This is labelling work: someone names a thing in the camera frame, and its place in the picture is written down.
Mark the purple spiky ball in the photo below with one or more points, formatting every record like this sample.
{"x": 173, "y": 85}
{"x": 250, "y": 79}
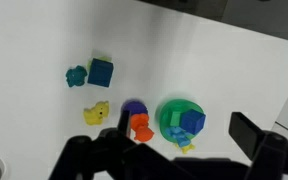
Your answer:
{"x": 135, "y": 107}

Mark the lime green wedge block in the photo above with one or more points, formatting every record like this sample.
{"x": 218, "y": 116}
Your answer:
{"x": 89, "y": 63}

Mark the small yellow toy figure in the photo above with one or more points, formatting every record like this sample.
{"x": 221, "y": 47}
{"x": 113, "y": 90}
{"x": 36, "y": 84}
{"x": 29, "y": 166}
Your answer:
{"x": 187, "y": 149}

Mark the light blue animal toy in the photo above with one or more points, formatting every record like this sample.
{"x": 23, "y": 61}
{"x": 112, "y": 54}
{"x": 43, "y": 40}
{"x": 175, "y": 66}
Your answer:
{"x": 179, "y": 136}

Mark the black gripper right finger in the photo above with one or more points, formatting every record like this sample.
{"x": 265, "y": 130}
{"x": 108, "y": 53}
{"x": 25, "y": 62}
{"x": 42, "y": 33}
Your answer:
{"x": 247, "y": 133}

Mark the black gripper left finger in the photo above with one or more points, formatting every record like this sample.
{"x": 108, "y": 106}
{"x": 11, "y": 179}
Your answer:
{"x": 124, "y": 121}

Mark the small blue number block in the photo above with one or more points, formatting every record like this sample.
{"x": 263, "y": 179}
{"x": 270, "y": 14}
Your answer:
{"x": 192, "y": 121}

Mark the yellow bear toy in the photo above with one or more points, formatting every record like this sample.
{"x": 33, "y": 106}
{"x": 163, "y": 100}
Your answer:
{"x": 95, "y": 115}

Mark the small green block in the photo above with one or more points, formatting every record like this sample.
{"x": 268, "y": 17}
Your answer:
{"x": 175, "y": 119}

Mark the green plastic bowl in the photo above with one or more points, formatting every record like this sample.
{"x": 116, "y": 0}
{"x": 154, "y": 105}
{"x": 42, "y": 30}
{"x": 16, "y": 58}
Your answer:
{"x": 165, "y": 113}

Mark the large dark blue block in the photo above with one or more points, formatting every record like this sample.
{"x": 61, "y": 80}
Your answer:
{"x": 100, "y": 73}

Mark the orange animal toy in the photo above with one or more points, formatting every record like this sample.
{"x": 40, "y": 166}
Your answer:
{"x": 142, "y": 128}

